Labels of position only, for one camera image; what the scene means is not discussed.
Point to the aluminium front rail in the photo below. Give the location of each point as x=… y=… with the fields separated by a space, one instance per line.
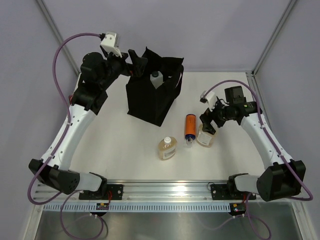
x=140 y=191

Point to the left aluminium corner post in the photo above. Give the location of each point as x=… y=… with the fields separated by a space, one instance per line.
x=44 y=10

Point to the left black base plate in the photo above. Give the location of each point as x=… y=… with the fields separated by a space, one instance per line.
x=114 y=192

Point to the orange spray can blue cap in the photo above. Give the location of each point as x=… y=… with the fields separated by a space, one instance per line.
x=190 y=129

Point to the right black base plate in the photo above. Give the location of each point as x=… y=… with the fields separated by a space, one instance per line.
x=222 y=192

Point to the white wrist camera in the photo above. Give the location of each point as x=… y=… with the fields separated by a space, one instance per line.
x=110 y=44
x=208 y=98

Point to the aluminium corner post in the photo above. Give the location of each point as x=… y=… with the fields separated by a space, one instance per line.
x=274 y=36
x=44 y=10

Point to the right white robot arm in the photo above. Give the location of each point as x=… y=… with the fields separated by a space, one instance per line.
x=282 y=176

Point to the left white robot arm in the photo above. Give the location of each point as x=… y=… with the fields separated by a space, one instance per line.
x=98 y=72

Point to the black canvas bag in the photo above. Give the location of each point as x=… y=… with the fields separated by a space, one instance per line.
x=152 y=104

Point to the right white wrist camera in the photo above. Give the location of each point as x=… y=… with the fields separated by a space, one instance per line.
x=208 y=98

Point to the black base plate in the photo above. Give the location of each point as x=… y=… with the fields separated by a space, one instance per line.
x=222 y=192
x=114 y=192

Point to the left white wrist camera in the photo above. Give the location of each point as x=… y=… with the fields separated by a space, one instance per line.
x=110 y=44

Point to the white slotted cable duct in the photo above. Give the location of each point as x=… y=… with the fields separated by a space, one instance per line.
x=140 y=207

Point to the right aluminium corner post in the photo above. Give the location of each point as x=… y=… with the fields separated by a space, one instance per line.
x=274 y=36

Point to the amber soap bottle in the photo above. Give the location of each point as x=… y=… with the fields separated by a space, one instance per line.
x=203 y=138
x=167 y=148

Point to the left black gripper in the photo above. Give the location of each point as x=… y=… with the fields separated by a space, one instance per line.
x=138 y=62

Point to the red bottle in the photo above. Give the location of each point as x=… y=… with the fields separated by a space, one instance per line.
x=70 y=98

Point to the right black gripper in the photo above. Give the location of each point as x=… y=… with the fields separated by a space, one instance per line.
x=206 y=119

